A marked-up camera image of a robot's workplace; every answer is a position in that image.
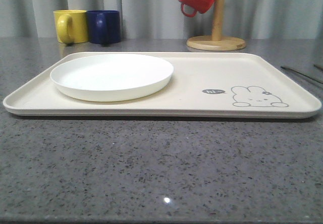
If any white round plate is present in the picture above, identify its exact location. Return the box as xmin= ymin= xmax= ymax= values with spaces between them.
xmin=50 ymin=53 xmax=174 ymax=102

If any wooden mug tree stand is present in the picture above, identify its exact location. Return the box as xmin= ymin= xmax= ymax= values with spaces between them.
xmin=186 ymin=0 xmax=246 ymax=51

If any grey curtain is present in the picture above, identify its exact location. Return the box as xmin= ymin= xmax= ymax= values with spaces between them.
xmin=1 ymin=0 xmax=322 ymax=39

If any dark blue mug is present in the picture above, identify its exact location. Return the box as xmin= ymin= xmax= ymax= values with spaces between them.
xmin=86 ymin=10 xmax=121 ymax=44

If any yellow mug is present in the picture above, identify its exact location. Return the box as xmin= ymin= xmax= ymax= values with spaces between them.
xmin=53 ymin=10 xmax=88 ymax=44

